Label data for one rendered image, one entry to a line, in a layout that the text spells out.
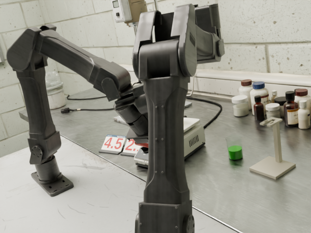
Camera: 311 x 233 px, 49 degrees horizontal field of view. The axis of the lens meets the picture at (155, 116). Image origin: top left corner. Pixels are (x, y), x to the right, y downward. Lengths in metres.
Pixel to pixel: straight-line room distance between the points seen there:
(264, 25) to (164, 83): 0.88
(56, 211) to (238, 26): 0.97
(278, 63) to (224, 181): 0.62
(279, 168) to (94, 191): 0.48
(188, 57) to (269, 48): 0.85
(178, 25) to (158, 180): 0.25
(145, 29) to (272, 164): 0.51
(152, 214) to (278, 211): 0.32
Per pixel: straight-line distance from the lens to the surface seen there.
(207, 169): 0.95
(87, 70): 0.85
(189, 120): 1.06
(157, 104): 0.53
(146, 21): 0.60
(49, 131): 1.01
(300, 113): 1.12
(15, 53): 0.94
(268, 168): 0.91
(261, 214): 0.76
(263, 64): 1.40
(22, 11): 3.37
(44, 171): 1.06
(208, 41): 0.74
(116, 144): 1.18
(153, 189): 0.53
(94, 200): 0.92
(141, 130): 0.88
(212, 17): 0.85
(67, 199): 0.97
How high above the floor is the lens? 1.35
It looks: 18 degrees down
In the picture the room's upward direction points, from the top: 11 degrees counter-clockwise
